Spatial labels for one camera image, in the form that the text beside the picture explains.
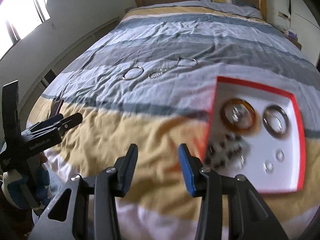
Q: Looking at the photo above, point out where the amber bangle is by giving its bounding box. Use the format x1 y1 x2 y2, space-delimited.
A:
220 98 257 134

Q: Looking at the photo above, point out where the silver bangle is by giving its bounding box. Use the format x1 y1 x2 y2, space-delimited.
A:
122 66 144 81

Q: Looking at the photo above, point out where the striped pillow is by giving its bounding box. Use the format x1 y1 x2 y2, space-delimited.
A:
199 0 263 20

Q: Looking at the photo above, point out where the dark beaded bracelet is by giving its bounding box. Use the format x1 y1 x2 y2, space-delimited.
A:
203 132 245 169

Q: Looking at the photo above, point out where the wooden nightstand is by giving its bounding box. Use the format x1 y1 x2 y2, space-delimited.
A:
284 30 302 50

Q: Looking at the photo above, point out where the thin silver bracelet in bangle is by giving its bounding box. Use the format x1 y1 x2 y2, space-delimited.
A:
269 115 284 133

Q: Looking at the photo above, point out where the blue gloved left hand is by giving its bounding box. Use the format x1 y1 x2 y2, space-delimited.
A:
2 153 52 216

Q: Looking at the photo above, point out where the red smartphone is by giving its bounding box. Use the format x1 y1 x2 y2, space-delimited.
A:
49 99 63 118

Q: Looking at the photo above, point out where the silver twisted bracelet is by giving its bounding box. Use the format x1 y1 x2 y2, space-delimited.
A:
236 154 247 169

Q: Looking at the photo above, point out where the window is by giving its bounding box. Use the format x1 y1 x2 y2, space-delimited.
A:
1 0 50 57

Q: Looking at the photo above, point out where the wall power socket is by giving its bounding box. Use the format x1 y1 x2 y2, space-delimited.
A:
278 11 290 21

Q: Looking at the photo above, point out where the white wardrobe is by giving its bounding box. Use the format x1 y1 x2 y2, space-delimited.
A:
291 0 319 66

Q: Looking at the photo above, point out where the silver chain necklace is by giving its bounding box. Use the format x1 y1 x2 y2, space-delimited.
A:
148 55 198 80

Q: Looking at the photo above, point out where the striped bed duvet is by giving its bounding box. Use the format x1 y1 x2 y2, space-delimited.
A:
24 0 320 240

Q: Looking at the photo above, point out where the dark brown bangle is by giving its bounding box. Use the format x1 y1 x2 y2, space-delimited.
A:
263 105 290 139

